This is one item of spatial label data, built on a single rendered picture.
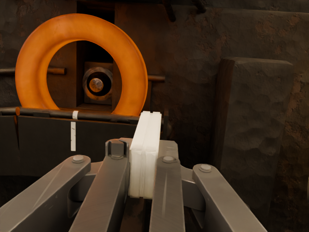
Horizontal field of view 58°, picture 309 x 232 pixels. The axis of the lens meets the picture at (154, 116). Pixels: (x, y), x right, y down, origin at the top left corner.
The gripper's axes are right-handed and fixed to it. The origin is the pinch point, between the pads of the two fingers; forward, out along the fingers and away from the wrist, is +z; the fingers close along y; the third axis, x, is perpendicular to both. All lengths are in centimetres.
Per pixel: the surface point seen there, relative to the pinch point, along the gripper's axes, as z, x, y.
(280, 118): 17.3, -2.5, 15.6
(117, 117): 18.1, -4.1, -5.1
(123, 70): 20.1, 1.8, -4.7
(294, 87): 27.9, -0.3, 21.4
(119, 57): 20.2, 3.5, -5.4
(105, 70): 31.2, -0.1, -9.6
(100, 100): 30.8, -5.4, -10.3
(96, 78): 29.3, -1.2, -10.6
